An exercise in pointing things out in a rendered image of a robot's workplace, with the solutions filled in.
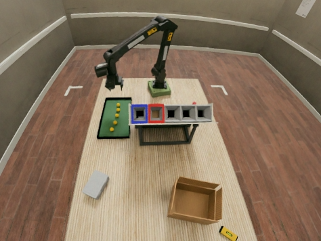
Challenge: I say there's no yellow pocket level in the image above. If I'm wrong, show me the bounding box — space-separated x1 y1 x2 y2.
219 226 238 241

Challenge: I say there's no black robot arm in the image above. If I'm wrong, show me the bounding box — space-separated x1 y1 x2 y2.
94 15 178 89

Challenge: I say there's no brown cardboard box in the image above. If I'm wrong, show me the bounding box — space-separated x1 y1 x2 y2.
167 176 223 225

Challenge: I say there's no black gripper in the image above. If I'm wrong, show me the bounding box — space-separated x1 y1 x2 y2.
105 76 124 92

